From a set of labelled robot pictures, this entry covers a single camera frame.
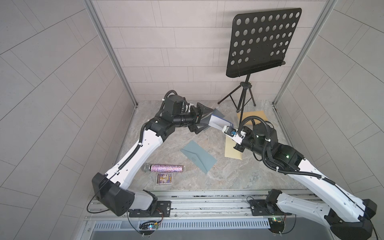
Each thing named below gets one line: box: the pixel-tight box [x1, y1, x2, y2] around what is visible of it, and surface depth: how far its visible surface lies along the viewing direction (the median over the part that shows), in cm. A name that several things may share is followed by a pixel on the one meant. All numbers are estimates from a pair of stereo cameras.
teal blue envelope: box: [180, 140, 217, 175], surface depth 90 cm
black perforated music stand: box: [217, 7, 302, 125], surface depth 69 cm
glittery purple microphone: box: [144, 163, 184, 172], surface depth 83 cm
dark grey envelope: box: [212, 108, 225, 119], surface depth 114 cm
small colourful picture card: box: [156, 172, 173, 185], surface depth 80 cm
